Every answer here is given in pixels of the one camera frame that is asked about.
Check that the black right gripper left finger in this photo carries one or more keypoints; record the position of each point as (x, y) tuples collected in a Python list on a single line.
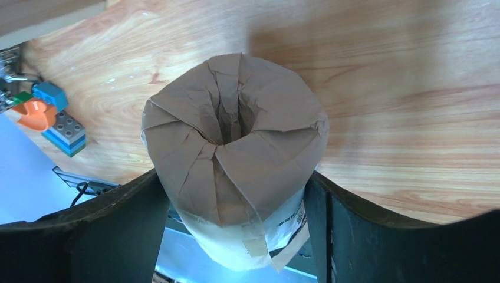
[(114, 237)]

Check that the green blue block stack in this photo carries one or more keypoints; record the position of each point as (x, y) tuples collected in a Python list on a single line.
[(66, 133)]

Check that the brown paper roll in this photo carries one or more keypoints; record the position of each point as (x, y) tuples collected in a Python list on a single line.
[(234, 140)]

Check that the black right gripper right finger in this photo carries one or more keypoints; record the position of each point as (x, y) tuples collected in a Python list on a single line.
[(356, 240)]

